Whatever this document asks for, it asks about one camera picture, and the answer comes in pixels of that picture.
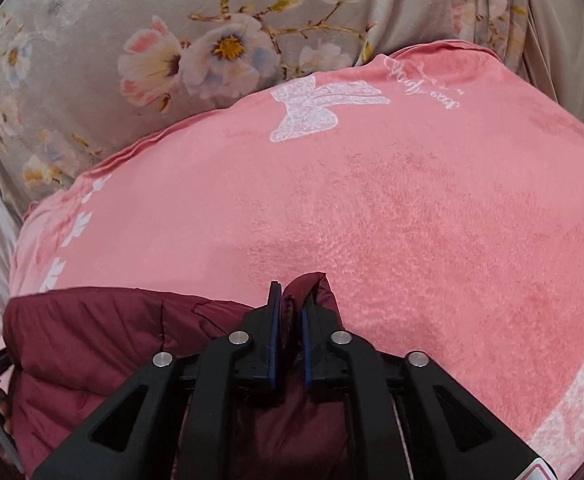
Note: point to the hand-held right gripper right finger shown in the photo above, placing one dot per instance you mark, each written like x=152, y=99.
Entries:
x=306, y=350

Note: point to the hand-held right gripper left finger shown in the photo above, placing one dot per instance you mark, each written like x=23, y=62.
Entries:
x=272, y=340

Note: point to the maroon puffer jacket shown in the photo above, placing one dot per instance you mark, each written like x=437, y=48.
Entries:
x=122, y=350

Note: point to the pink bow print blanket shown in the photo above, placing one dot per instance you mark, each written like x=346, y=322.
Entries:
x=372, y=200

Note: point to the grey floral cloth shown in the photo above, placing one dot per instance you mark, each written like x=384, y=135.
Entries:
x=162, y=45

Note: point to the beige cloth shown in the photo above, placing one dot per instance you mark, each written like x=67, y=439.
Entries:
x=557, y=45

